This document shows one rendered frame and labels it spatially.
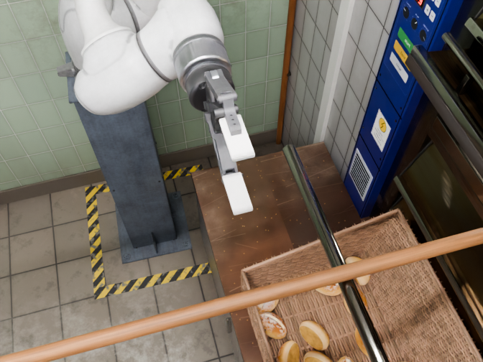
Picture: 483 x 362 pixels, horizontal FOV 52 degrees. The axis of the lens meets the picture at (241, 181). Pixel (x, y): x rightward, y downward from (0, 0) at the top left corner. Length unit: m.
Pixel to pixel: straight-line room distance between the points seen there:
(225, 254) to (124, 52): 0.92
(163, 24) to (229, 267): 0.95
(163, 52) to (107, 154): 0.92
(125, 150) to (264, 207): 0.52
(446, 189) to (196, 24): 0.76
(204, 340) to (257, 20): 1.31
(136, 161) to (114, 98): 0.90
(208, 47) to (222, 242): 0.96
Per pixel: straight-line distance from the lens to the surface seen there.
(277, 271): 1.54
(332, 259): 1.00
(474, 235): 1.06
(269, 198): 1.75
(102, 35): 0.92
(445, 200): 1.32
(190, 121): 2.34
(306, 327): 1.50
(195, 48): 0.81
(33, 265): 2.44
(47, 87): 2.09
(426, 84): 0.99
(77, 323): 2.27
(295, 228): 1.69
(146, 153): 1.76
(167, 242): 2.32
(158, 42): 0.86
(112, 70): 0.90
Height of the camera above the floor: 2.07
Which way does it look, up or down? 56 degrees down
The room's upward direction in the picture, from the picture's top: straight up
